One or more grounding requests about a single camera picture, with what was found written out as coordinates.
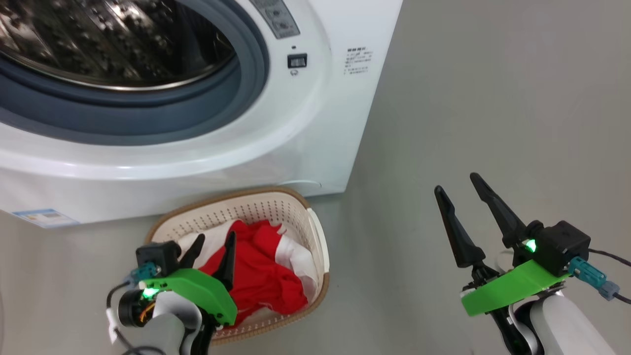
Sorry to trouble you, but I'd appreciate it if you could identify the teal right cable connector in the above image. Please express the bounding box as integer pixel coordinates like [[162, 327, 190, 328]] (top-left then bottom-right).
[[568, 256, 621, 301]]

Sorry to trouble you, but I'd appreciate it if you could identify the teal left cable connector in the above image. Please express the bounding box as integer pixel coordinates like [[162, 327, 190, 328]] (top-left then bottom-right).
[[129, 262, 161, 283]]

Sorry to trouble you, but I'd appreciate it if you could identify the round white filter cover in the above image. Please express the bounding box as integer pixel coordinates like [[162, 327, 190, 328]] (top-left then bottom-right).
[[276, 178, 323, 194]]

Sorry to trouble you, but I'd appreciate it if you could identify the grey warning label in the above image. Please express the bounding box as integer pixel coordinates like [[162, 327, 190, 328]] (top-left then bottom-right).
[[249, 0, 301, 39]]

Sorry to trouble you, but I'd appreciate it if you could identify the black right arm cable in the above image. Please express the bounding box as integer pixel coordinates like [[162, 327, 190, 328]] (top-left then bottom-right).
[[587, 248, 631, 304]]

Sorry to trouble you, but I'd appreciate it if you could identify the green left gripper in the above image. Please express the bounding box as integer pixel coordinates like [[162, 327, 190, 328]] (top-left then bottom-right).
[[140, 231, 238, 326]]

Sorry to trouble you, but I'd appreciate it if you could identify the red and white garment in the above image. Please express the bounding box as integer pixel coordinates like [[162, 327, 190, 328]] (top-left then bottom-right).
[[177, 219, 319, 326]]

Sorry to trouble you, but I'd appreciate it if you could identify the white front-load washing machine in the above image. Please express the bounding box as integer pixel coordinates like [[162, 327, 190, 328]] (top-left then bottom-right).
[[0, 0, 404, 228]]

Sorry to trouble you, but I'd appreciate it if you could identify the blue energy label sticker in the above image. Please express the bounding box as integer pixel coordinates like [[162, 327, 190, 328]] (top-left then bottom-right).
[[12, 209, 79, 229]]

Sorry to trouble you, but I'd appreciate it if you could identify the teal cable connector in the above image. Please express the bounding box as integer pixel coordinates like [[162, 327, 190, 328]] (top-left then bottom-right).
[[568, 256, 621, 301], [129, 262, 161, 283]]

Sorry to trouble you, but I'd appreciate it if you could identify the cream laundry basket brown rim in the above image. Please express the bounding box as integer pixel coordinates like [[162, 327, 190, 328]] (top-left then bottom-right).
[[145, 186, 330, 346]]

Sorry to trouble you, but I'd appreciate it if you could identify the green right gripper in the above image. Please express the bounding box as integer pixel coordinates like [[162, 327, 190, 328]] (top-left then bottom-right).
[[434, 173, 572, 317]]

